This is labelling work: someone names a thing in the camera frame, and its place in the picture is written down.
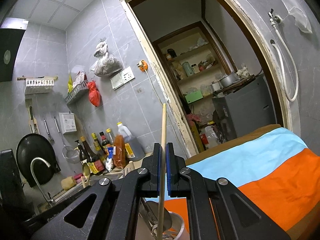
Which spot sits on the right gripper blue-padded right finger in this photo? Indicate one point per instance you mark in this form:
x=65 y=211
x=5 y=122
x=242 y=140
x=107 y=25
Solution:
x=174 y=163

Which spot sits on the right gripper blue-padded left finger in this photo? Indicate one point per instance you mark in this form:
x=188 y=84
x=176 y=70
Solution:
x=152 y=163

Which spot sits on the light wooden chopstick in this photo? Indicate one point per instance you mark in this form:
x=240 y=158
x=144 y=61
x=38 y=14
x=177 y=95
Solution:
x=162 y=175

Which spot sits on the gold metal spoon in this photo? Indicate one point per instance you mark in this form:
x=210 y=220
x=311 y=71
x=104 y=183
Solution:
x=87 y=173

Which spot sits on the large dark vinegar jug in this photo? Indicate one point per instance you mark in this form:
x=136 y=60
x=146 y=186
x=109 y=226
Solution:
x=133 y=148

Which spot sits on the orange-red spice bag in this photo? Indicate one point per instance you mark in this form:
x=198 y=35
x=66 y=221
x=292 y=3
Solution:
x=119 y=154

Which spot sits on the white blue seasoning packet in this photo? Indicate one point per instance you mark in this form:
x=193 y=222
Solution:
x=110 y=152

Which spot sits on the red-label sauce bottle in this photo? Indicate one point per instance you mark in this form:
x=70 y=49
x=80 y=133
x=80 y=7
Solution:
x=105 y=143

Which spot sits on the white plastic utensil caddy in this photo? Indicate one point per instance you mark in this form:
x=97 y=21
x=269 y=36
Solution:
x=177 y=230

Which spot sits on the yellow-cap sauce bottle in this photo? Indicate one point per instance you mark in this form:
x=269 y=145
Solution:
x=99 y=149

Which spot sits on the dark soy sauce bottle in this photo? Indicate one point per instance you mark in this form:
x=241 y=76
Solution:
x=93 y=161

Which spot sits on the green box on shelf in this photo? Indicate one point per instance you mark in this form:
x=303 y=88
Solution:
x=194 y=96

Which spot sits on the hanging mesh strainer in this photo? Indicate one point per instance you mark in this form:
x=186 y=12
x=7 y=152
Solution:
x=69 y=153

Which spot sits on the red plastic bag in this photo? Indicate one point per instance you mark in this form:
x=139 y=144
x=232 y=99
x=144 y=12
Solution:
x=93 y=94

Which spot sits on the yellow sponge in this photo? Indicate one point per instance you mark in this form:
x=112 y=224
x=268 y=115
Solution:
x=68 y=183

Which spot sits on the striped blue orange brown cloth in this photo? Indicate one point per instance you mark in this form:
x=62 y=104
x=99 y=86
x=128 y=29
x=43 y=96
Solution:
x=275 y=169

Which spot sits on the grey metal cabinet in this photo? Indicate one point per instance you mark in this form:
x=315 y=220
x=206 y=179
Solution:
x=245 y=109

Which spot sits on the hanging clear bag of goods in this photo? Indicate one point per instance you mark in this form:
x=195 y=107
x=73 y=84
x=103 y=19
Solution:
x=106 y=63

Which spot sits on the metal cooking pot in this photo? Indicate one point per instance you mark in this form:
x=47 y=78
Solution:
x=229 y=80

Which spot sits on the black wok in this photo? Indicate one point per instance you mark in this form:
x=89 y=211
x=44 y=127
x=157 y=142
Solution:
x=33 y=146

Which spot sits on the black range hood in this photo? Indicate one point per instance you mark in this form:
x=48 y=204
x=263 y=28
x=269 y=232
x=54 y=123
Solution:
x=12 y=31

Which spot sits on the hanging white mesh bag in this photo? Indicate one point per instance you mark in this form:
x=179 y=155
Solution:
x=301 y=19

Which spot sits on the white wall socket panel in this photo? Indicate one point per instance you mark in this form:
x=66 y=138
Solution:
x=122 y=78

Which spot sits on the white wall box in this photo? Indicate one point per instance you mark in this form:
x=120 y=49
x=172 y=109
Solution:
x=67 y=122

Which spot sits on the orange wall plug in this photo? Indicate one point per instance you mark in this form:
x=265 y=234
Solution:
x=142 y=65

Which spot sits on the grey wall shelf rack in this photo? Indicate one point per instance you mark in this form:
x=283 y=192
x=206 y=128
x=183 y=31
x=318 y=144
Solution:
x=77 y=92

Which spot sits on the white plastic wall basket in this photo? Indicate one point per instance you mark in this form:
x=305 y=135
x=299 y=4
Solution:
x=38 y=85

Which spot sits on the metal wall tap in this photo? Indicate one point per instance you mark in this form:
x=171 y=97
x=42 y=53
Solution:
x=274 y=19

